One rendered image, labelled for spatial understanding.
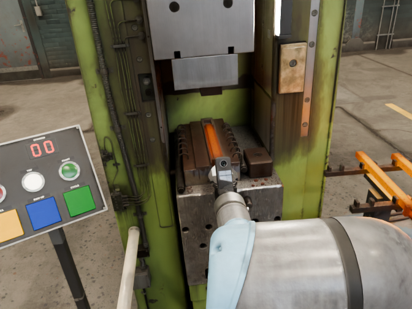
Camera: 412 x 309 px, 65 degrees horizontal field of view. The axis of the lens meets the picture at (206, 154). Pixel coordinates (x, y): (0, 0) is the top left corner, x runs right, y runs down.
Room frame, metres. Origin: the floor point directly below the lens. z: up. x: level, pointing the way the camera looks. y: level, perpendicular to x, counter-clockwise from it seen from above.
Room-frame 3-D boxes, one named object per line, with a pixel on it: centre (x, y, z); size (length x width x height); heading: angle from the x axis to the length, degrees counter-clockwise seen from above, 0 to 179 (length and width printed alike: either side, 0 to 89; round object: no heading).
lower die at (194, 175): (1.20, 0.00, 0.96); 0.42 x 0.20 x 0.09; 4
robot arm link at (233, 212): (0.66, -0.06, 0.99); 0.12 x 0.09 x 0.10; 4
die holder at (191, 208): (1.22, -0.06, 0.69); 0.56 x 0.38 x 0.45; 4
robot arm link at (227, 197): (0.75, -0.06, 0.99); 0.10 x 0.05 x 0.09; 94
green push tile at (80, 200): (0.81, 0.39, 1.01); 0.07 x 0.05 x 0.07; 119
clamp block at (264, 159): (1.06, -0.19, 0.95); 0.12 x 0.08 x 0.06; 4
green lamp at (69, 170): (0.85, 0.41, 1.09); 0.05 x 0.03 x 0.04; 94
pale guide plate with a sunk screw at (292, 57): (1.14, -0.32, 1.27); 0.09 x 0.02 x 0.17; 94
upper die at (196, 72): (1.20, 0.00, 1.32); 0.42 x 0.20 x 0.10; 4
